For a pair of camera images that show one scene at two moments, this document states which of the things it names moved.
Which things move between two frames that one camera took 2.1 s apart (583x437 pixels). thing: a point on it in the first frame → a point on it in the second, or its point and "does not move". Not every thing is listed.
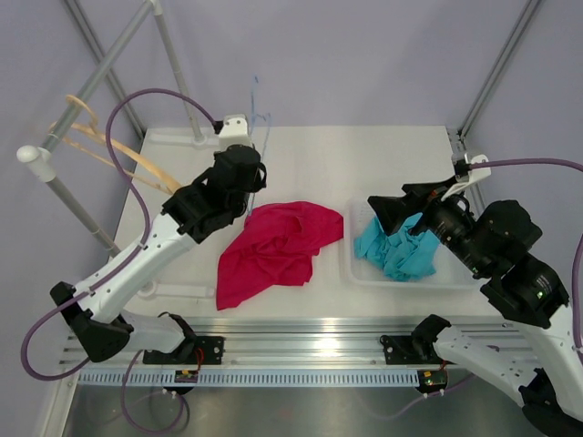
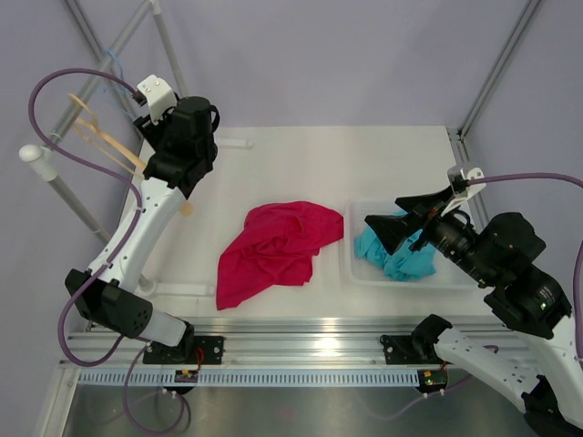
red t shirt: (275, 247) does not move
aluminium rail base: (271, 344) does not move
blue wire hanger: (254, 116) → (124, 78)
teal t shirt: (404, 255) does not move
